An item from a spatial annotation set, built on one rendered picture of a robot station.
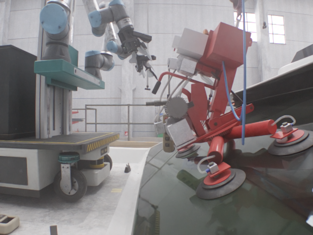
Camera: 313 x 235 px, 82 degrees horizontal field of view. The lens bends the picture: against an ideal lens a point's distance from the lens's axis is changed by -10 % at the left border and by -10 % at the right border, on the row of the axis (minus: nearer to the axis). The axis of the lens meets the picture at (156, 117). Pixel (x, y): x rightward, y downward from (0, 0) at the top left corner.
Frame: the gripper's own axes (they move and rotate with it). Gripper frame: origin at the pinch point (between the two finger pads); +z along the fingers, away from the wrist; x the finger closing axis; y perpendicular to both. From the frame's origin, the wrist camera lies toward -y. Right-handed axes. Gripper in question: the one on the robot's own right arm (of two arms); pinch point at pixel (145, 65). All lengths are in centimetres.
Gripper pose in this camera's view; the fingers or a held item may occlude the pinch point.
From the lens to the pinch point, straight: 104.9
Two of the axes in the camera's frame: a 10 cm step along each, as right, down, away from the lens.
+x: 4.6, -0.5, -8.8
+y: -8.0, 4.1, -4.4
